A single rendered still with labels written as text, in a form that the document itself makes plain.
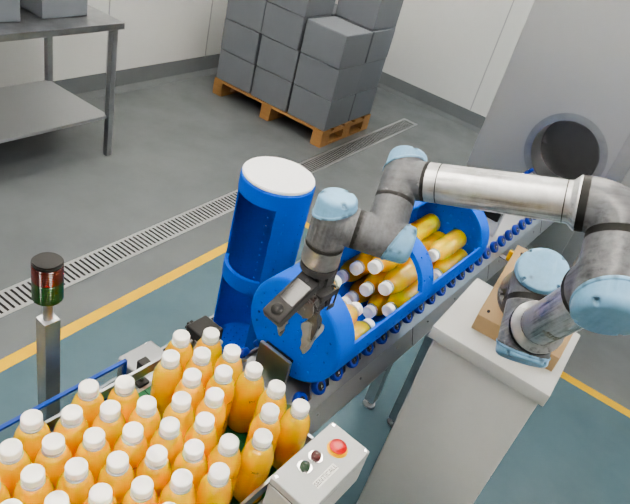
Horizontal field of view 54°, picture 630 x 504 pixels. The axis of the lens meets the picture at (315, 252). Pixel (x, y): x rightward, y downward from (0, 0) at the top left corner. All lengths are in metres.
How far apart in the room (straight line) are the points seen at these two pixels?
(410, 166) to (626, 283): 0.41
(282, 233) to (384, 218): 1.20
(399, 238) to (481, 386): 0.66
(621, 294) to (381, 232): 0.40
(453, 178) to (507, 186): 0.09
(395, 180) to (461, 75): 5.57
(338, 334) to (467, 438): 0.53
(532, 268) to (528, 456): 1.81
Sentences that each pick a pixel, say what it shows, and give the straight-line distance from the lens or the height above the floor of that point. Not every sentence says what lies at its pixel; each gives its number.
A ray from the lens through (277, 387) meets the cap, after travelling 1.38.
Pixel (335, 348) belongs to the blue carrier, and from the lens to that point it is 1.45.
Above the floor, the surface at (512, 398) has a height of 1.07.
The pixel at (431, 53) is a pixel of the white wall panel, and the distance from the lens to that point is 6.79.
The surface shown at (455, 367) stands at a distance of 1.65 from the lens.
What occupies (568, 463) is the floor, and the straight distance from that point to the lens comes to 3.25.
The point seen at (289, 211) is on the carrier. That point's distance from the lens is 2.23.
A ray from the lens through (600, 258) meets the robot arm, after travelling 1.04.
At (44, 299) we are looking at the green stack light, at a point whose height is 1.18.
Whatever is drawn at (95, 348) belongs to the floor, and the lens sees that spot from 2.95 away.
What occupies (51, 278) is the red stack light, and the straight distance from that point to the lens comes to 1.36.
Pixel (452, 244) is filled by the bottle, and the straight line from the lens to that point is 2.02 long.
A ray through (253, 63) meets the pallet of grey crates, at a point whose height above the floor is 0.41.
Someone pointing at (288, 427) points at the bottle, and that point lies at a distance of 1.38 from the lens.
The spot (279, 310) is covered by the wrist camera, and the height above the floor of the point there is 1.36.
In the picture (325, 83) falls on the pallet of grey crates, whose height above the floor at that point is 0.52.
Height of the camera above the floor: 2.09
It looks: 33 degrees down
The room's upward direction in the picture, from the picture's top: 16 degrees clockwise
